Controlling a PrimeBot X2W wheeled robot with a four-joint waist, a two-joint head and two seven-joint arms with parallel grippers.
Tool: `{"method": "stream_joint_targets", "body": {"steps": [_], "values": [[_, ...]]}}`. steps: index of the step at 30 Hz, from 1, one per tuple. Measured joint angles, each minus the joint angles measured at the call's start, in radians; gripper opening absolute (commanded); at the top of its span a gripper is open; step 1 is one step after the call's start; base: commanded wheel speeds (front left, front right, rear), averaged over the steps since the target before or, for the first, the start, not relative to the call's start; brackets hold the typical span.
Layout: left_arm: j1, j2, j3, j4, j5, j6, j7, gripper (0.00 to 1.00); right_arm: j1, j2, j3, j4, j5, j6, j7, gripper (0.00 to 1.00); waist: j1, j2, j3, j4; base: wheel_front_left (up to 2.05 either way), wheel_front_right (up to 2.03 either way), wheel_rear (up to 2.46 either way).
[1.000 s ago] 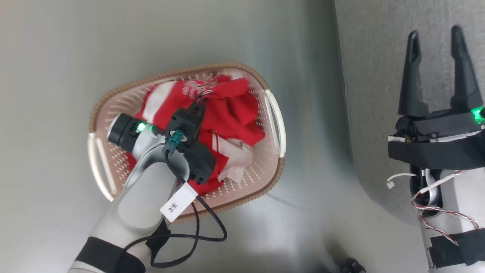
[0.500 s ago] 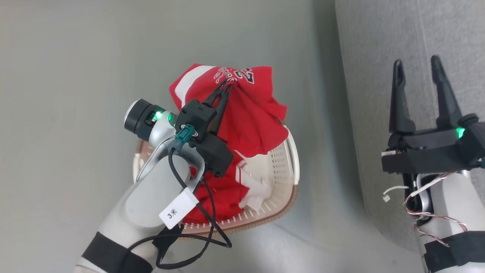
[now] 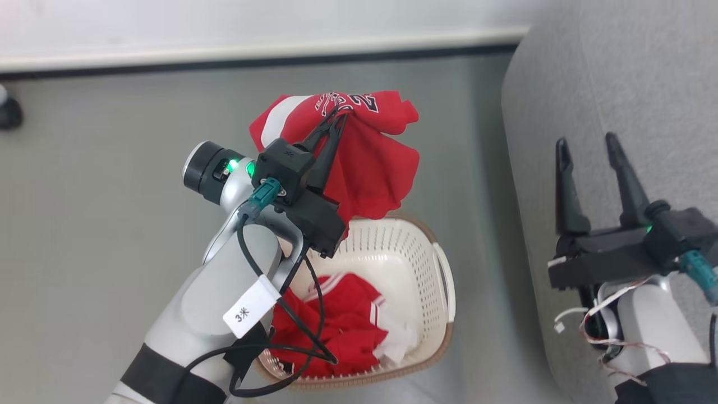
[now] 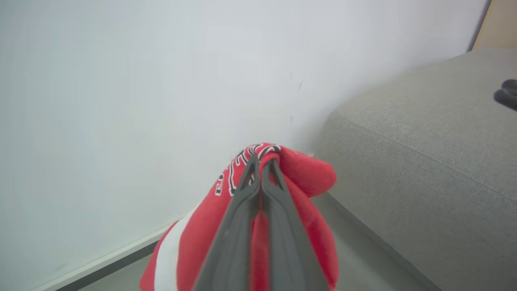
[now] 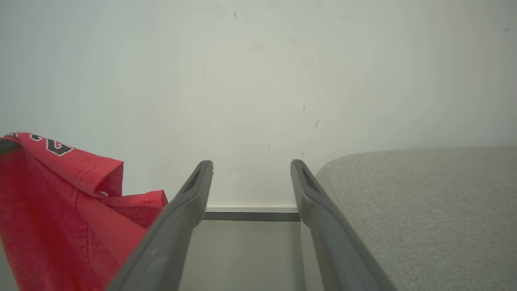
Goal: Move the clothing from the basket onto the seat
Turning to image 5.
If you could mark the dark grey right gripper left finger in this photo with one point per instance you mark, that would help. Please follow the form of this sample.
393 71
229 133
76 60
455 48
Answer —
169 238

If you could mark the grey fabric sofa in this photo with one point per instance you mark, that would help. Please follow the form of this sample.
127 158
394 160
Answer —
428 218

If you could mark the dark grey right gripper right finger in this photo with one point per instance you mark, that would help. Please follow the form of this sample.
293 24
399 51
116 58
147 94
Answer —
331 242

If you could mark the red sports jersey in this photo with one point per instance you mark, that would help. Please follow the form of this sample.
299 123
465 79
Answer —
48 218

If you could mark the white and dark baseboard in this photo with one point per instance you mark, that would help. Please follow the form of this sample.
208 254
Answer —
250 212

